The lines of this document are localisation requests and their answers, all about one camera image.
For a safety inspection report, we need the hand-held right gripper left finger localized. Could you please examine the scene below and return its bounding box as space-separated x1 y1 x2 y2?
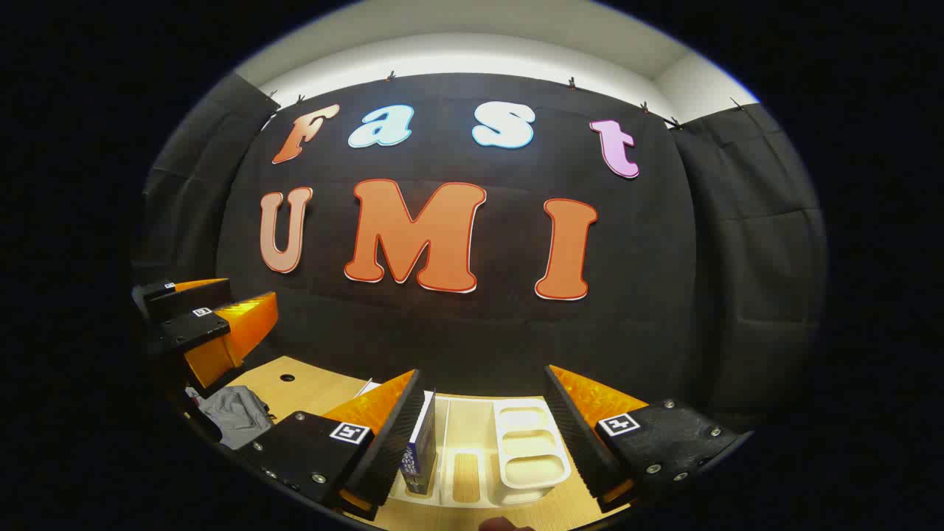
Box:
237 369 426 521

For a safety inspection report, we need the grey schoolbag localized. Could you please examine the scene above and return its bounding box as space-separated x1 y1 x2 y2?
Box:
184 385 275 451

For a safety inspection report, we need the cream plastic bookshelf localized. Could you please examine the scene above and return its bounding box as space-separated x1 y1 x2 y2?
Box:
360 380 573 510

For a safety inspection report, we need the blue cover book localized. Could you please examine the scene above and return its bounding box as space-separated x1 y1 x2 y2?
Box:
399 389 437 495

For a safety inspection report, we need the black backdrop cloth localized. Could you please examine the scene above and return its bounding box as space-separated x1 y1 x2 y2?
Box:
131 70 828 436

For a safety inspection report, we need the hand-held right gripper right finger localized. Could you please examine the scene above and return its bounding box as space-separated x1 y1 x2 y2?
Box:
544 364 742 513

